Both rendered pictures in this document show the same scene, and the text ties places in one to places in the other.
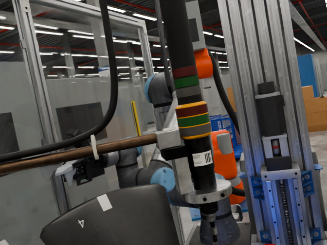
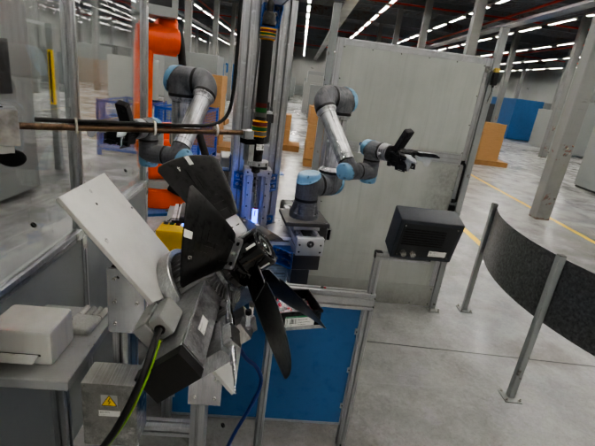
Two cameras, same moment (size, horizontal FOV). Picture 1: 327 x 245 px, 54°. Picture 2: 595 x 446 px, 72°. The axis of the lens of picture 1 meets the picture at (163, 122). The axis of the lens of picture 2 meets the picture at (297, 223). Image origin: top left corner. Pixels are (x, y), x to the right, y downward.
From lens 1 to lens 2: 80 cm
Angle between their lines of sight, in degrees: 34
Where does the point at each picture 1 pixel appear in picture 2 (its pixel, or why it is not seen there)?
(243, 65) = (250, 81)
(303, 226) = (264, 211)
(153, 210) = (215, 170)
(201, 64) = (168, 37)
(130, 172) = (153, 147)
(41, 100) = (73, 60)
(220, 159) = not seen: hidden behind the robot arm
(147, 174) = (172, 150)
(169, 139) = (250, 134)
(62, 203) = (77, 162)
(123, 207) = (199, 165)
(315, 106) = not seen: hidden behind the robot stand
